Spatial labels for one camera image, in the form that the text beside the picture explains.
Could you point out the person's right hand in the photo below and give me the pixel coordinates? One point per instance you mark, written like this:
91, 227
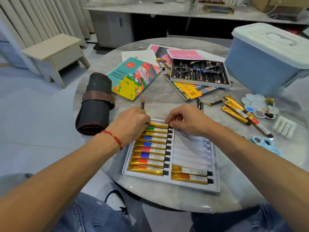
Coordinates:
195, 122

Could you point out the person's left hand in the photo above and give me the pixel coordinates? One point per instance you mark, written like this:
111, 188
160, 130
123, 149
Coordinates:
129, 124

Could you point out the person's left fingers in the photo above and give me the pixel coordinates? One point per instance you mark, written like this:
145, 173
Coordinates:
144, 119

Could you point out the person's right thumb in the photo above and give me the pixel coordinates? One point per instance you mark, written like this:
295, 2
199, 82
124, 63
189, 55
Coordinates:
180, 125

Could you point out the person's left forearm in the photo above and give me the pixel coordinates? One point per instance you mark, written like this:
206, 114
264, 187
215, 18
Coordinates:
60, 181

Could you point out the person's right forearm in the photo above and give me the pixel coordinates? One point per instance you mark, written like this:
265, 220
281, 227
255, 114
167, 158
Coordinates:
263, 166

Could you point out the orange-tipped dark oil pastel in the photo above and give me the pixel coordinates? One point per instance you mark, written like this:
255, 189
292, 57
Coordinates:
142, 104

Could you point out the dark oil pastel stick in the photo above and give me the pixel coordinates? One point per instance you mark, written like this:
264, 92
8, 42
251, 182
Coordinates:
199, 103
202, 107

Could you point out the white plastic paint tray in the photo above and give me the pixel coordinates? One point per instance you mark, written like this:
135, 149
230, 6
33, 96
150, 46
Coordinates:
193, 152

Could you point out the row of gold paint tubes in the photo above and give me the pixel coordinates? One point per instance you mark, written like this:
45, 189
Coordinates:
149, 152

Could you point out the colourful oil pastel box sleeve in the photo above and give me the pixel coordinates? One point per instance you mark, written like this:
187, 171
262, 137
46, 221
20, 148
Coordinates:
190, 90

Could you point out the yellow-tipped dark oil pastel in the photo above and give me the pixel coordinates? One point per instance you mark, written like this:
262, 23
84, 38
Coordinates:
216, 102

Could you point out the colourful acrylic paint box lid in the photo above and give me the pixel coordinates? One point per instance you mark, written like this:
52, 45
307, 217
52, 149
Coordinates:
134, 78

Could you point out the gold white-label paint tube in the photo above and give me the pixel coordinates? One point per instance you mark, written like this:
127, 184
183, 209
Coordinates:
190, 171

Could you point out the dark roll-up brush case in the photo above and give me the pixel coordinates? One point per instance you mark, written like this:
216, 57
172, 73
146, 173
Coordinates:
95, 106

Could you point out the set of dark oil pastels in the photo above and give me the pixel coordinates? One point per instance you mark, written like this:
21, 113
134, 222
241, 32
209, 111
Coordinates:
198, 72

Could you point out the loose gold paint tube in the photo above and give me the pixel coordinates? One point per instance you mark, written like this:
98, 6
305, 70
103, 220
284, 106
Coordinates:
233, 100
235, 115
237, 110

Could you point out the white and blue paint tube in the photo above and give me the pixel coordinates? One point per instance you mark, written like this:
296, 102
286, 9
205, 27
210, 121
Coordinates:
160, 64

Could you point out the gold black-capped paint tube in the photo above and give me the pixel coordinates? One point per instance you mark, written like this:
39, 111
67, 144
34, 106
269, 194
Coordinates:
166, 63

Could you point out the white oil pastel box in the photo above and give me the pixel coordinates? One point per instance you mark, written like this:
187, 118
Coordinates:
224, 83

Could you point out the white paper sheet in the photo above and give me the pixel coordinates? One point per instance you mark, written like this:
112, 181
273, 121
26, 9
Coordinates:
138, 56

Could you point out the pink and black painting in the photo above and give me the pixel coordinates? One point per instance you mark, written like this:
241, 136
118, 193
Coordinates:
161, 51

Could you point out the pink painting sheet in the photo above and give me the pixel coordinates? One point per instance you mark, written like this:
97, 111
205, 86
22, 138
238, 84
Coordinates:
185, 54

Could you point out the white flower-shaped palette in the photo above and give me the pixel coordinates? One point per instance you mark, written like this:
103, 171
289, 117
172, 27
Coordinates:
256, 105

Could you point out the white and red paint tube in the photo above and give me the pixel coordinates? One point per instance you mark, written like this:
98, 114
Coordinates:
260, 125

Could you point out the blue flower-shaped palette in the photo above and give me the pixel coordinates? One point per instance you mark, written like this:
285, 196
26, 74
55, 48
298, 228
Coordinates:
265, 143

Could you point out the white and black sneaker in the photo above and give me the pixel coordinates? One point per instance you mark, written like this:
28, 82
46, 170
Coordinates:
115, 201

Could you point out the short gold paint tube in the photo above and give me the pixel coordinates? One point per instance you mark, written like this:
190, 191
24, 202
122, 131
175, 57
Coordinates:
269, 107

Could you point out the grey cabinet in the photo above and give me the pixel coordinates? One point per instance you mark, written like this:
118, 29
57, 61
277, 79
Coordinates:
111, 28

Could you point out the blue storage box white lid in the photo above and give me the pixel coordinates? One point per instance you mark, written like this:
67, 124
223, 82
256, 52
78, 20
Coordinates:
263, 62

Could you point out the pack of white sticks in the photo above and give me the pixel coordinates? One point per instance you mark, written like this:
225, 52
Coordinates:
284, 126

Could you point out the person's blue jeans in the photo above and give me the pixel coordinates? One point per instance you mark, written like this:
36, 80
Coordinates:
96, 215

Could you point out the pale wooden stool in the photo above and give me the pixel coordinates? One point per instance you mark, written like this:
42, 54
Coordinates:
55, 53

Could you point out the marble-top counter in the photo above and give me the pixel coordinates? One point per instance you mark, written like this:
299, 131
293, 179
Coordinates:
173, 9

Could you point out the clear bottle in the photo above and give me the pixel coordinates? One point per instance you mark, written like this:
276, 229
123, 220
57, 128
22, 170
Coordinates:
193, 3

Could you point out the white curtain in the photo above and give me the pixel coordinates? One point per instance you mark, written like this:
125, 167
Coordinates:
36, 19

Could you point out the cardboard box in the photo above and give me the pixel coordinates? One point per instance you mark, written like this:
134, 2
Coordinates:
282, 3

